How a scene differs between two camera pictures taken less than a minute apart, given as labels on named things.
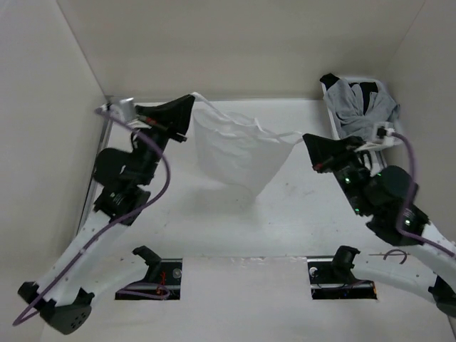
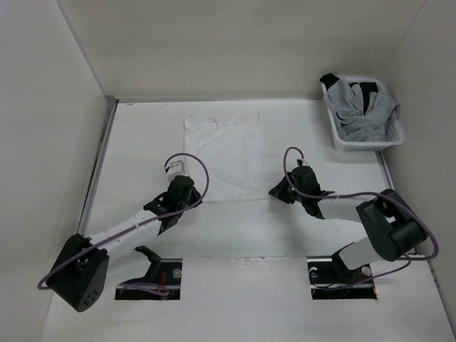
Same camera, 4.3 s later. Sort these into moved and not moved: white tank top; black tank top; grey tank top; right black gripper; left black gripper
Moved: right black gripper; left black gripper; white tank top
Not moved: grey tank top; black tank top
